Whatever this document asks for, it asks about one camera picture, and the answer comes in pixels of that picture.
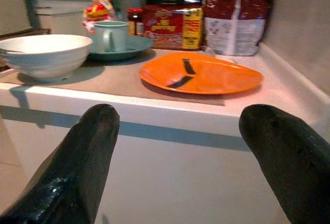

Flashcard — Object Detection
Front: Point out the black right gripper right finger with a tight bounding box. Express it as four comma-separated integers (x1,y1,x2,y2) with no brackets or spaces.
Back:
238,104,330,224

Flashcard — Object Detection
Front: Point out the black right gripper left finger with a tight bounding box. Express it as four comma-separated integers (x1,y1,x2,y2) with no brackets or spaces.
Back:
0,104,121,224

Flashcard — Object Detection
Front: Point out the white ceramic bowl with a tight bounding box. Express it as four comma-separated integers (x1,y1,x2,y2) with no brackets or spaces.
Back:
0,34,93,79

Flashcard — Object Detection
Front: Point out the orange plate with black tape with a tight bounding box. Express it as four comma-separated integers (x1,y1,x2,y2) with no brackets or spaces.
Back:
139,52,264,95

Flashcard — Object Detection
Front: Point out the teal green plate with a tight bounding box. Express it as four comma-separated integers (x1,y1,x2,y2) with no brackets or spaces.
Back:
86,35,155,61

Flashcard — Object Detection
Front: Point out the teal green mug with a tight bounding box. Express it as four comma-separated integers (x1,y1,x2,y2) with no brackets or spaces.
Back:
93,21,129,53

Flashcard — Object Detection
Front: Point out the dark red and white bag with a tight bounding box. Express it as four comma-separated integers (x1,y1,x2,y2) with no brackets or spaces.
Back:
202,0,269,56

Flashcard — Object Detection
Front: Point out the red and yellow snack bag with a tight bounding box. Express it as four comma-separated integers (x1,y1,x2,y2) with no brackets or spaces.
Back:
82,0,118,35

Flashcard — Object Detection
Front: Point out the glass jar with red lid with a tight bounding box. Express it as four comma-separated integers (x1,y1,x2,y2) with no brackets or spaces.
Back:
127,8,144,37

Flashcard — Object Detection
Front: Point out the red and yellow cereal box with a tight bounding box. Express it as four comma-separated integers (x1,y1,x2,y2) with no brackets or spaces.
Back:
141,4,204,51

